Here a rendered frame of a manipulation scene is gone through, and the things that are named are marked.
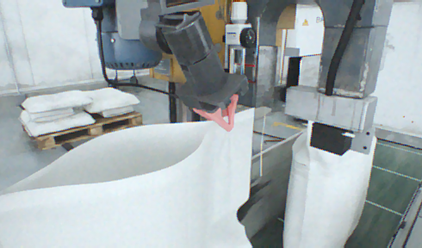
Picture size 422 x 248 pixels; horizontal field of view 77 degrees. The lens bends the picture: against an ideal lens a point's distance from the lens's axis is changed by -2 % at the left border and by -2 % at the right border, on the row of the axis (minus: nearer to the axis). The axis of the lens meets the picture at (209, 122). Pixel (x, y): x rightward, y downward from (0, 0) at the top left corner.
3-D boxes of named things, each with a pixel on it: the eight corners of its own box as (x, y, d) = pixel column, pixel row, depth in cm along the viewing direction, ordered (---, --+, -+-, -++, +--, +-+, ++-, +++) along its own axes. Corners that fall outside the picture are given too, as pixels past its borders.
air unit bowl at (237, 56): (238, 80, 52) (238, 48, 50) (226, 78, 54) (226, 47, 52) (247, 78, 54) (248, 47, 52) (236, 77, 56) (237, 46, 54)
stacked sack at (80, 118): (32, 141, 264) (29, 127, 259) (22, 130, 294) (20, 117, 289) (98, 125, 309) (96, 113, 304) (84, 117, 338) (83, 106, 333)
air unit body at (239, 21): (241, 88, 52) (245, 0, 46) (223, 84, 55) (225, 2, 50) (256, 84, 55) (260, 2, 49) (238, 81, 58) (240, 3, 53)
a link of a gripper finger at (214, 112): (222, 110, 52) (204, 71, 46) (251, 119, 47) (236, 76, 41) (199, 135, 49) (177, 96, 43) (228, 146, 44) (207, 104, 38)
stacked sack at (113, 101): (90, 116, 301) (88, 103, 296) (78, 108, 331) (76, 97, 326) (143, 105, 343) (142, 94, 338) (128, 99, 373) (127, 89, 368)
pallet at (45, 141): (40, 151, 272) (37, 138, 267) (22, 130, 328) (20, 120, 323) (142, 123, 351) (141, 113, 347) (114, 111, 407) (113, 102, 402)
